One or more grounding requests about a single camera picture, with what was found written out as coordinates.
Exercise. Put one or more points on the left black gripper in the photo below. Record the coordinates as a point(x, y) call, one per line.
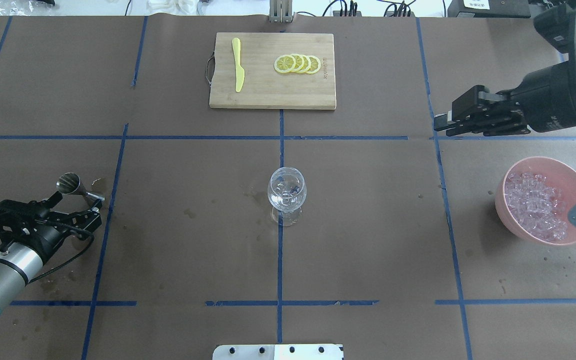
point(43, 236)

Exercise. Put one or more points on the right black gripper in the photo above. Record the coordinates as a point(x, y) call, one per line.
point(548, 100)

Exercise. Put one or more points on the steel jigger measuring cup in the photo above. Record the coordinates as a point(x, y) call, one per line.
point(71, 184)

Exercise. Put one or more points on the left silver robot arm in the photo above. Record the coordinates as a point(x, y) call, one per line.
point(21, 262)

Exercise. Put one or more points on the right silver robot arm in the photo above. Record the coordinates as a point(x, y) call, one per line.
point(545, 101)

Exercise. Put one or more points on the pile of ice cubes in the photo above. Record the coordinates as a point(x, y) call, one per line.
point(536, 205)

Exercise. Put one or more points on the clear wine glass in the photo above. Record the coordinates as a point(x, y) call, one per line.
point(287, 193)

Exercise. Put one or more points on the pink bowl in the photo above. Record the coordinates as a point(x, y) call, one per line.
point(560, 175)

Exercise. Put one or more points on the bamboo cutting board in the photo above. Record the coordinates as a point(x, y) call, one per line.
point(264, 88)

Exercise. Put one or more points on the yellow plastic knife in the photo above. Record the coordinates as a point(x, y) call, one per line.
point(236, 45)

